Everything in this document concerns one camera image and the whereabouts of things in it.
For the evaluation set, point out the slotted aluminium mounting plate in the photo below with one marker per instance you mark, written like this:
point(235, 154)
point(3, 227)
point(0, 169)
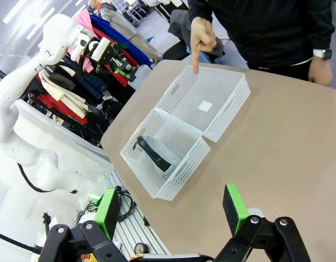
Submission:
point(135, 232)

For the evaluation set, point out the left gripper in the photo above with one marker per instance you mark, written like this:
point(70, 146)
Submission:
point(109, 56)

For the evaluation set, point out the person's right hand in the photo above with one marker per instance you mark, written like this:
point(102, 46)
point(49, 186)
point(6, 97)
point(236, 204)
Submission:
point(202, 35)

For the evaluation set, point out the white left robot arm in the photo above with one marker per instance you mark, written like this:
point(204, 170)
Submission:
point(20, 82)

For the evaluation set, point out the person's right forearm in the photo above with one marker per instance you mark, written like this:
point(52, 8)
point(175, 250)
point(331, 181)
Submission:
point(198, 8)

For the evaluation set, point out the dark grey garment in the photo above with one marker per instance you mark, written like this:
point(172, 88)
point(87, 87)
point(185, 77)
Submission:
point(179, 27)

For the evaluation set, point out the grey pencil case black zipper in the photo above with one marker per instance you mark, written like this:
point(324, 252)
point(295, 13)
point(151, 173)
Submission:
point(154, 155)

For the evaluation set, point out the small black clip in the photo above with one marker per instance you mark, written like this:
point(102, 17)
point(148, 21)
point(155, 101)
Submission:
point(146, 221)

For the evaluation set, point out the translucent white perforated basket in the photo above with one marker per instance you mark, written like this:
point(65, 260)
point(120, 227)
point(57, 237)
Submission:
point(184, 169)
point(225, 82)

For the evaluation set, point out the person's torso black jacket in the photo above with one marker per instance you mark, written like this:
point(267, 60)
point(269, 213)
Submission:
point(260, 27)

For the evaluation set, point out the blue garment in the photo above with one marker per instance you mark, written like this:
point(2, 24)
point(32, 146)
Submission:
point(121, 41)

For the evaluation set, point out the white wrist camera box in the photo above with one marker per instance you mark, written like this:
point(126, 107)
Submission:
point(100, 49)

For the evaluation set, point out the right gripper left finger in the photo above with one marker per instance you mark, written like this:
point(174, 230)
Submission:
point(108, 213)

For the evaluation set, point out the dark navy plaid garment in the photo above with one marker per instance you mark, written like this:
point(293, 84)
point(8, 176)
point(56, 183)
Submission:
point(89, 82)

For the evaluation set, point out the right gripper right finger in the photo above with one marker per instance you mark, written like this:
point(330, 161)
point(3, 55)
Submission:
point(233, 210)

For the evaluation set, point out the cream garment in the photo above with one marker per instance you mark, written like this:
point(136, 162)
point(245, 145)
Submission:
point(67, 101)

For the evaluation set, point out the red garment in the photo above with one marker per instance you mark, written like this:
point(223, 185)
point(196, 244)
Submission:
point(121, 79)
point(53, 105)

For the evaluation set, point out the pink garment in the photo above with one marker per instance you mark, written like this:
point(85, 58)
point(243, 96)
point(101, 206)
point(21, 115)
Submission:
point(83, 19)

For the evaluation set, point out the person's left hand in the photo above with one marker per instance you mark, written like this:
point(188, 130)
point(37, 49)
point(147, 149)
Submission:
point(320, 71)

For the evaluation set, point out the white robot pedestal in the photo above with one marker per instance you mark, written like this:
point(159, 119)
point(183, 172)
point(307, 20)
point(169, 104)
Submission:
point(48, 142)

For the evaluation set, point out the white square sticker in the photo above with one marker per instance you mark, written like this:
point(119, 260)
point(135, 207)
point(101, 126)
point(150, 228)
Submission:
point(205, 106)

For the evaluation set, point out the pile of coloured clothes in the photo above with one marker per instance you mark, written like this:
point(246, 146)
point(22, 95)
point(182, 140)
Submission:
point(113, 16)

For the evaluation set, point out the person's left forearm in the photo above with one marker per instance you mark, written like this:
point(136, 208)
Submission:
point(323, 35)

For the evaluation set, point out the smartwatch with white band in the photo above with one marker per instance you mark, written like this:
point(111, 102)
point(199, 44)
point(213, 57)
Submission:
point(324, 54)

